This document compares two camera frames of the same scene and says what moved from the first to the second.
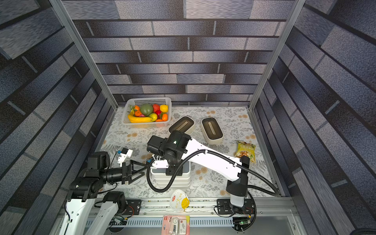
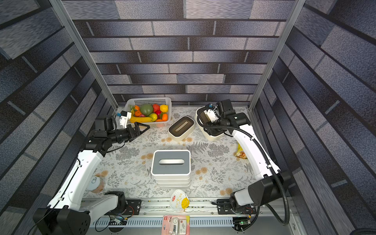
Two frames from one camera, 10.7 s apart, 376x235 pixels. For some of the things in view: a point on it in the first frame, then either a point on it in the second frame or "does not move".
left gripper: x=128 y=169 to x=137 y=130
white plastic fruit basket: x=137 y=101 does not move
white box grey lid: x=176 y=181 does not move
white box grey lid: x=176 y=178 does not move
